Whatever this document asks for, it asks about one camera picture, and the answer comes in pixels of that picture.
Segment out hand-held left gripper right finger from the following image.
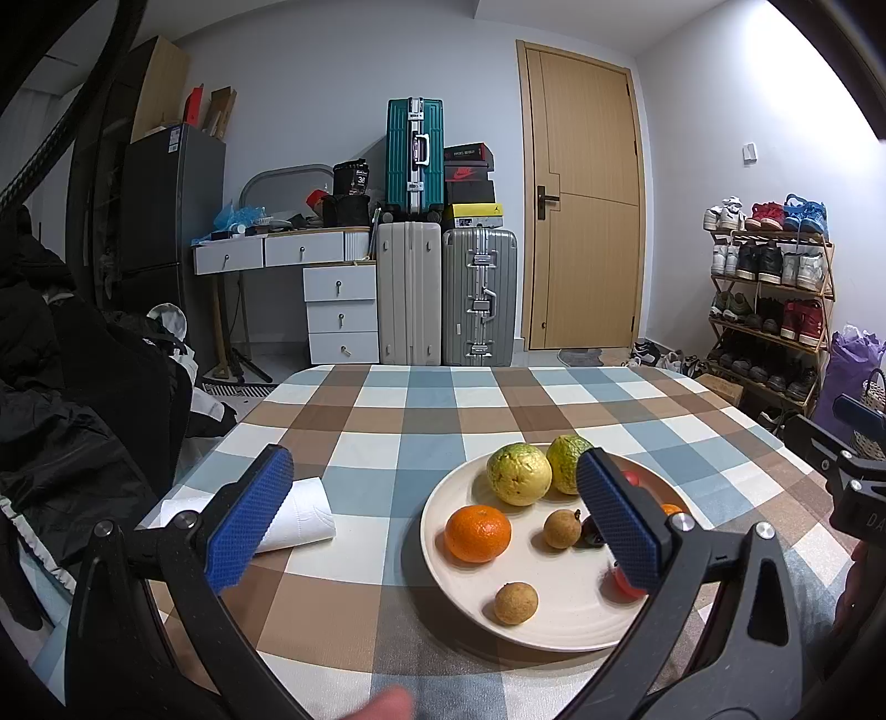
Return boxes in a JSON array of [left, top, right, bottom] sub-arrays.
[[574, 446, 807, 720]]

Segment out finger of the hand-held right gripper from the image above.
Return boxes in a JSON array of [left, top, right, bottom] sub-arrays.
[[834, 394, 886, 444], [782, 414, 859, 479]]

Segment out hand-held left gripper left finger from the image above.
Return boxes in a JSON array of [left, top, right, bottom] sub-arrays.
[[62, 444, 312, 720]]

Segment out brown longan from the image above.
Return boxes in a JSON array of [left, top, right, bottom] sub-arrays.
[[493, 582, 539, 625], [543, 508, 583, 550]]

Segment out cream round plate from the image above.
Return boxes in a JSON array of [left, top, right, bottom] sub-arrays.
[[420, 450, 700, 653]]

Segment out large orange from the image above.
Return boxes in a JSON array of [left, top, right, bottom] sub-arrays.
[[444, 505, 513, 564]]

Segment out person's right forearm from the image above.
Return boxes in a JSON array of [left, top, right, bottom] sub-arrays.
[[803, 613, 886, 720]]

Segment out person's right hand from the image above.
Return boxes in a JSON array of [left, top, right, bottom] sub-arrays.
[[834, 543, 877, 628]]

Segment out person's left hand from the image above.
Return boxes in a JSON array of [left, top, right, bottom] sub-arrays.
[[367, 685, 416, 720]]

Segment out wicker basket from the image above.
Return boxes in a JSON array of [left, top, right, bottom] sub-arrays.
[[853, 368, 886, 452]]

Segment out white paper towel roll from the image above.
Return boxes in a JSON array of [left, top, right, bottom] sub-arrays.
[[159, 475, 338, 555]]

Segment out purple bag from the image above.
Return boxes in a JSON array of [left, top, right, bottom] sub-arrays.
[[810, 330, 886, 444]]

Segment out green guava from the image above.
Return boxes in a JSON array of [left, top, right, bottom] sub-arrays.
[[547, 434, 596, 496]]

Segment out yellow guava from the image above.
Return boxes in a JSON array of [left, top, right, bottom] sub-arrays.
[[485, 444, 553, 506]]

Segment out small cardboard box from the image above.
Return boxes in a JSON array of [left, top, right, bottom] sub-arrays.
[[694, 374, 746, 409]]

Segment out striped floor mat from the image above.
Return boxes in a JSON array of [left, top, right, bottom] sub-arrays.
[[195, 383, 276, 400]]

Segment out black tripod stand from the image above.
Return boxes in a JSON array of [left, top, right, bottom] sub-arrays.
[[211, 270, 275, 386]]

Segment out wooden shoe rack with shoes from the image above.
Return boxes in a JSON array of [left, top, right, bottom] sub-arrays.
[[702, 195, 832, 403]]

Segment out checkered tablecloth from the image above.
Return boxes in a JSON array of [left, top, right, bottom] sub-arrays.
[[135, 363, 866, 720]]

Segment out pile of black jackets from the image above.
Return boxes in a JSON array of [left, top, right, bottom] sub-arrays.
[[0, 204, 238, 631]]

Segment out white desk with drawers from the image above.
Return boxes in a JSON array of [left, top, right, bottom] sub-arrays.
[[194, 227, 379, 367]]

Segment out grey suitcase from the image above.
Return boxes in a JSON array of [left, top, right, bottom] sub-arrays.
[[441, 228, 519, 368]]

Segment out beige suitcase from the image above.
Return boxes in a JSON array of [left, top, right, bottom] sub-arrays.
[[375, 222, 444, 367]]

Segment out blue plastic bag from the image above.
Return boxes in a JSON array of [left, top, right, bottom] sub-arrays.
[[212, 202, 268, 234]]

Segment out dark grey fridge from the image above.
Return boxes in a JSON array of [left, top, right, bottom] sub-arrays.
[[112, 123, 227, 361]]

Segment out wooden door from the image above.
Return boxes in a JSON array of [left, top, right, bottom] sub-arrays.
[[516, 39, 649, 351]]

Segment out yellow shoe box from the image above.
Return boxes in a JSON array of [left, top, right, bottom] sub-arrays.
[[443, 203, 507, 232]]

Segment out black bag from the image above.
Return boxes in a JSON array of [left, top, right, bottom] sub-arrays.
[[322, 159, 376, 229]]

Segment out black and red shoe box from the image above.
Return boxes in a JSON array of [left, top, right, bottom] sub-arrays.
[[443, 143, 497, 171]]

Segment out teal suitcase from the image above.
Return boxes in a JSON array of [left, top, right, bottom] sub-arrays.
[[385, 97, 445, 224]]

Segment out brown flat box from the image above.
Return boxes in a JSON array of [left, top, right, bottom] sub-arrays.
[[207, 86, 238, 140]]

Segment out large cardboard box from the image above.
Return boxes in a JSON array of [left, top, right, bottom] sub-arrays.
[[130, 36, 192, 144]]

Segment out black curved band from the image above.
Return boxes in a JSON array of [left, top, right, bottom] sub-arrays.
[[0, 0, 143, 209]]

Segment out grey arched mirror frame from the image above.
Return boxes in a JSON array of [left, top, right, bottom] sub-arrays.
[[239, 163, 337, 231]]

